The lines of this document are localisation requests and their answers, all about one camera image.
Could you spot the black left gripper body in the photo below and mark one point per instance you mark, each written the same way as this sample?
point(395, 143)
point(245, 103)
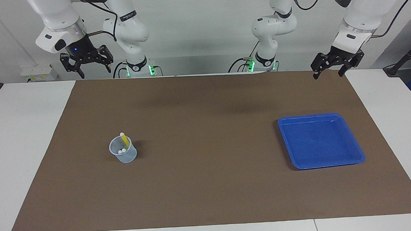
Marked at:
point(340, 57)

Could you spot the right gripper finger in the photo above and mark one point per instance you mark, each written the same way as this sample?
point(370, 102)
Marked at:
point(68, 64)
point(106, 55)

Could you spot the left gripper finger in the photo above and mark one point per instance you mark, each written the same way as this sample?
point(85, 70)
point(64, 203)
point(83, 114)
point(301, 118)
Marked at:
point(352, 61)
point(319, 65)

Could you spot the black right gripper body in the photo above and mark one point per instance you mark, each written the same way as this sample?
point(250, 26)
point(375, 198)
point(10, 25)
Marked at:
point(83, 53)

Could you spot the yellow marker pen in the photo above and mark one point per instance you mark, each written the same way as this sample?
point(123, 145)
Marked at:
point(124, 139)

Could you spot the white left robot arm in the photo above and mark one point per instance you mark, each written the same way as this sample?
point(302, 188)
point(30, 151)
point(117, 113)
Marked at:
point(362, 14)

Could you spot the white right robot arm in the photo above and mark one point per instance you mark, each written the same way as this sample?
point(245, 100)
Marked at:
point(58, 21)

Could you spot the white power strip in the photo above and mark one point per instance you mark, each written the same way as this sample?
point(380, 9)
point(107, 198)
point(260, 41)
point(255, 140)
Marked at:
point(36, 73)

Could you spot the black stand pole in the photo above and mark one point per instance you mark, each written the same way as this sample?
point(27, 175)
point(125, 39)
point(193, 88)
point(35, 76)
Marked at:
point(406, 55)

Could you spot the blue plastic tray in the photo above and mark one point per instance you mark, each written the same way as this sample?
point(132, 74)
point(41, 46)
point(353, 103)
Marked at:
point(319, 142)

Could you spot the translucent plastic cup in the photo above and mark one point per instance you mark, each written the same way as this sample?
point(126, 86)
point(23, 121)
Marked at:
point(125, 158)

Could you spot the brown table mat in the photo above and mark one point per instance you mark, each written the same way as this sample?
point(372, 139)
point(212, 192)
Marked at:
point(208, 183)

